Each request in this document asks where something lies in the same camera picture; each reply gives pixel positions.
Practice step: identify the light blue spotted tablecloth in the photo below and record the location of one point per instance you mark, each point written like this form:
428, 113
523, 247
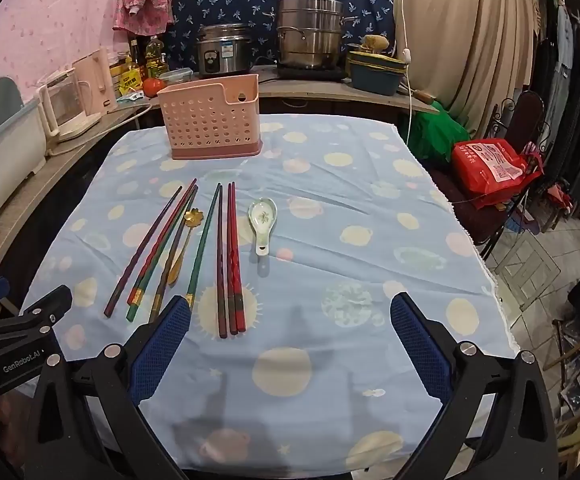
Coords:
320, 210

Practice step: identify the dark blue patterned cloth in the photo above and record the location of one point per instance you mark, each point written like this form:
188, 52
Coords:
250, 0

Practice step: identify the potato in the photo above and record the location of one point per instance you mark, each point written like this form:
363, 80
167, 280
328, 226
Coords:
377, 42

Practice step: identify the red tomato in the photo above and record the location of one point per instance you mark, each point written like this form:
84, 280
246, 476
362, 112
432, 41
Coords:
153, 86

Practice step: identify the yellow cooking oil bottle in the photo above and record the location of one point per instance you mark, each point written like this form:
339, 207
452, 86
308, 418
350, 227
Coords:
155, 57

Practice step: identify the dark metal chair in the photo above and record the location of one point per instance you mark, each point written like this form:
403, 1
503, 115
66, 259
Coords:
527, 115

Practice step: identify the dark blue plastic basin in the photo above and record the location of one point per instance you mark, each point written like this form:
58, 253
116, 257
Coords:
374, 84

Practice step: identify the steel rice cooker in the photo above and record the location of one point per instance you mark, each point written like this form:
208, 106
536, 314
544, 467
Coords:
225, 52

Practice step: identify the red and green chopstick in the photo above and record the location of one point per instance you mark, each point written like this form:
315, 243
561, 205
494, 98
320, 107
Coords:
132, 312
137, 290

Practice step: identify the black induction cooktop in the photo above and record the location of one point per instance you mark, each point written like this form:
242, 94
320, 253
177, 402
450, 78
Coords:
280, 75

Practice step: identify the pink perforated utensil holder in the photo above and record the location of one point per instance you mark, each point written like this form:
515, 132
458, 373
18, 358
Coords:
195, 120

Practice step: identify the green plastic basin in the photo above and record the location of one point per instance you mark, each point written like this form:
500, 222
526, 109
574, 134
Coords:
369, 62

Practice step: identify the steel steamer pot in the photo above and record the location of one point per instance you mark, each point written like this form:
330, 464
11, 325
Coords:
310, 35

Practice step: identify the red plastic bag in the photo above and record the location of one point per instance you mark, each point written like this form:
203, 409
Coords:
484, 165

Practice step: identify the white ceramic soup spoon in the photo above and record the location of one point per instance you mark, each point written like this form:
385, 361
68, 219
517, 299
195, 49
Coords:
261, 217

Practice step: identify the clear food container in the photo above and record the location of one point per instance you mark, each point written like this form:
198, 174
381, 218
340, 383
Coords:
177, 77

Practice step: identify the yellow packet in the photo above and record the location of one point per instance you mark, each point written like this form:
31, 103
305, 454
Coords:
126, 80

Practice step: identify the beige curtain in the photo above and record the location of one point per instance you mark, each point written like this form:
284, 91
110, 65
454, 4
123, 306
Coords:
459, 25

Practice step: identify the dark maroon chopstick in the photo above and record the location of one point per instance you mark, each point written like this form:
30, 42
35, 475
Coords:
221, 270

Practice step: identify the white glass electric kettle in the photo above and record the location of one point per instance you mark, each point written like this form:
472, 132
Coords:
67, 105

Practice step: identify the white plastic storage bin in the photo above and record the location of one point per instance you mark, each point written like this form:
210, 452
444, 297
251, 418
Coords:
0, 160

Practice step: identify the gold flower spoon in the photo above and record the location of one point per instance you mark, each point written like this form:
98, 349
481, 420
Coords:
192, 216

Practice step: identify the rack of hanging clothes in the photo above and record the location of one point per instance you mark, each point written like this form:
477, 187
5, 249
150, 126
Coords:
569, 110

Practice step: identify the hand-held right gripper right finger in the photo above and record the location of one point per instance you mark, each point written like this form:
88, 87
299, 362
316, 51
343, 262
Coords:
419, 345

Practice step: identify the small light blue packet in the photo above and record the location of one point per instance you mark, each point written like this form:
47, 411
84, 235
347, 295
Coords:
131, 96

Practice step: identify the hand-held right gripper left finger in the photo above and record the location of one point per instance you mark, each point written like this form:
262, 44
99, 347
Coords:
162, 345

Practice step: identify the pink electric kettle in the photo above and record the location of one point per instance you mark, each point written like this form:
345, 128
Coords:
95, 75

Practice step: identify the dark sauce bottle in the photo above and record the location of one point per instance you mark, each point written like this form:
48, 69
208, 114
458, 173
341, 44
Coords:
136, 57

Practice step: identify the green plastic bag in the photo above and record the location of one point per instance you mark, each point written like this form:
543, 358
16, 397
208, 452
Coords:
434, 130

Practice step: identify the brown gold-banded chopstick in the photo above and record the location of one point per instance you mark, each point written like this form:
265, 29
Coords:
157, 305

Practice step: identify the green gold-banded chopstick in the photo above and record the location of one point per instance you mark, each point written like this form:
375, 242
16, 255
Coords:
205, 240

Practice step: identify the purple chopstick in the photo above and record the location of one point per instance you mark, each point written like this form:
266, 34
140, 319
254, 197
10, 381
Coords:
142, 251

